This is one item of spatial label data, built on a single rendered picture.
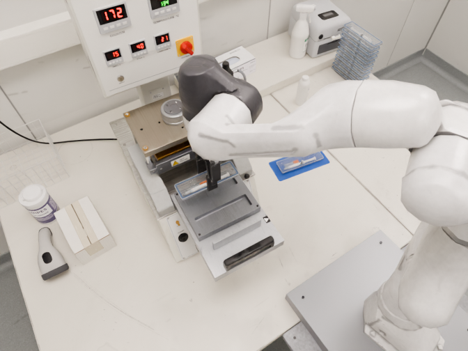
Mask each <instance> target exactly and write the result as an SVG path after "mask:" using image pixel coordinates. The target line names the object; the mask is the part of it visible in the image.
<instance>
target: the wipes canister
mask: <svg viewBox="0 0 468 351"><path fill-rule="evenodd" d="M18 200H19V203H20V204H21V205H22V206H23V207H25V208H26V209H27V210H28V211H29V212H30V213H31V214H32V215H33V216H34V218H35V219H36V220H37V221H38V222H39V223H41V224H44V225H48V224H53V223H54V222H55V221H57V220H56V217H55V216H54V213H55V212H57V211H59V210H60V207H59V206H58V205H57V204H56V202H55V201H54V199H53V198H52V197H51V196H50V195H49V193H48V192H47V190H46V189H45V188H44V187H43V186H42V185H39V184H33V185H29V186H27V187H25V188H24V189H23V190H22V191H21V192H20V193H19V197H18Z"/></svg>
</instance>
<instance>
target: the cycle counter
mask: <svg viewBox="0 0 468 351"><path fill-rule="evenodd" d="M100 16H101V18H102V22H103V23H105V22H110V21H113V20H117V19H120V18H123V17H124V14H123V9H122V6H119V7H116V8H111V9H109V10H104V11H101V12H100Z"/></svg>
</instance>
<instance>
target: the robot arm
mask: <svg viewBox="0 0 468 351"><path fill-rule="evenodd" d="M178 86H179V96H180V99H181V102H182V108H181V109H182V115H183V120H184V126H185V128H186V130H187V138H188V140H189V143H190V145H191V147H192V152H193V153H195V158H196V159H197V160H196V165H197V172H198V174H200V173H202V172H204V171H207V173H208V174H207V175H206V181H207V189H208V191H211V190H213V189H215V188H218V186H217V181H219V180H221V166H220V163H221V161H225V160H229V159H234V158H257V157H306V156H307V155H310V154H313V153H317V152H320V151H324V150H329V149H337V148H383V149H390V148H406V149H407V150H409V151H410V154H411V155H410V157H409V162H408V165H407V170H406V173H405V176H404V177H402V187H401V199H400V201H401V202H402V204H403V205H404V206H405V208H406V210H407V211H408V212H410V213H411V214H412V215H414V216H415V217H416V218H417V219H418V220H420V221H421V223H420V224H419V226H418V228H417V229H416V231H415V233H414V235H413V236H412V239H411V240H410V242H409V244H408V245H407V248H406V250H405V252H404V254H403V256H402V258H401V259H400V262H399V264H398V266H397V267H396V269H395V271H394V272H393V274H392V275H391V276H390V278H389V279H388V280H387V281H385V282H384V283H383V284H382V285H381V286H380V288H379V289H378V290H377V291H374V292H373V293H372V294H371V295H370V296H369V297H368V298H367V299H366V300H364V312H363V314H364V333H365V334H366V335H367V336H368V337H370V338H371V339H372V340H373V341H375V342H376V343H377V344H378V345H379V346H380V347H381V348H382V349H383V350H385V351H442V350H443V347H444V339H443V338H442V337H441V335H440V334H441V332H440V331H439V329H438V327H443V326H445V325H447V324H448V323H449V322H450V320H451V318H452V316H453V314H454V312H455V310H456V309H457V307H458V304H459V303H460V301H461V299H462V297H463V296H464V294H465V292H466V291H467V289H468V104H467V103H464V102H460V101H450V100H440V101H439V98H438V96H437V93H436V91H434V90H432V89H430V88H428V87H427V86H423V85H419V84H411V83H407V82H402V81H394V80H364V81H358V80H345V81H340V82H336V83H333V84H328V85H326V86H324V87H323V88H321V89H320V90H319V91H318V92H317V93H315V94H314V95H313V96H311V97H310V98H309V99H308V100H307V101H306V102H305V103H304V104H303V105H302V106H300V107H299V108H297V109H296V110H294V111H293V112H292V113H290V114H288V115H287V116H286V117H284V118H282V119H281V120H278V121H277V122H274V123H264V124H254V122H255V121H256V119H257V118H258V117H259V115H260V114H261V112H262V110H263V100H262V96H261V94H260V93H259V91H258V89H257V88H256V87H255V86H253V85H252V84H250V83H249V82H247V81H245V80H243V79H239V78H236V77H234V76H233V75H231V74H229V73H228V72H227V71H225V70H224V69H223V68H222V67H221V66H220V64H219V63H218V61H217V60H216V58H215V57H214V56H211V55H208V54H199V55H194V56H191V57H190V58H188V59H186V61H185V62H184V63H183V64H182V65H181V66H180V69H179V72H178Z"/></svg>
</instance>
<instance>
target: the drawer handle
mask: <svg viewBox="0 0 468 351"><path fill-rule="evenodd" d="M268 246H270V248H271V247H273V246H274V238H273V237H272V236H271V235H270V236H268V237H266V238H265V239H263V240H261V241H259V242H257V243H255V244H253V245H251V246H250V247H247V248H246V249H244V250H242V251H240V252H238V253H236V254H234V255H232V256H231V257H229V258H227V259H225V260H224V261H223V266H224V268H225V270H226V271H229V270H230V267H232V266H234V265H235V264H237V263H239V262H241V261H242V260H244V259H246V258H248V257H250V256H252V255H254V254H256V253H258V252H259V251H261V250H263V249H265V248H267V247H268Z"/></svg>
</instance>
